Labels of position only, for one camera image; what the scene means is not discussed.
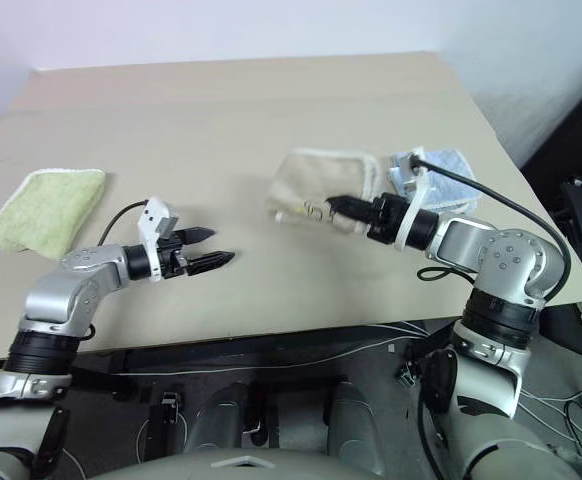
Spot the folded blue towel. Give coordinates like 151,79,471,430
387,145,481,215

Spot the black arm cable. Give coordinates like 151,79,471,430
409,152,572,304
97,199,149,247

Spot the grey robot torso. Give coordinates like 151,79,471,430
85,442,455,480

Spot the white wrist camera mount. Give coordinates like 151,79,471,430
388,147,432,251
136,197,181,284

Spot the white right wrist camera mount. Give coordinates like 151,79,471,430
388,147,432,251

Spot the metal clamp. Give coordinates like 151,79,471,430
395,362,421,387

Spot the folded green towel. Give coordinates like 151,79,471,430
0,167,107,261

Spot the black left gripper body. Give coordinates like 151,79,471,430
156,230,192,281

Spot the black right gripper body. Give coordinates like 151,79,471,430
365,192,409,245

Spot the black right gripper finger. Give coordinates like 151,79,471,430
324,195,373,222

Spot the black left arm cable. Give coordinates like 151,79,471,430
97,199,149,247

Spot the black office chair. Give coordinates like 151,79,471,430
520,49,582,271

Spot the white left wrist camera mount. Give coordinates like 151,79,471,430
136,197,181,284

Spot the white cable under table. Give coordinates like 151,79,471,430
105,322,428,380

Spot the black table frame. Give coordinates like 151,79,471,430
68,312,582,416

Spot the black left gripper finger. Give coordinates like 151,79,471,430
185,250,236,277
178,226,218,247

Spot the dark rounded robot leg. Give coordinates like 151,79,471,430
190,382,268,454
324,379,403,457

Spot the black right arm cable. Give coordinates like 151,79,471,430
409,152,572,304

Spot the beige towel with white trim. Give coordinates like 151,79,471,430
265,146,385,236

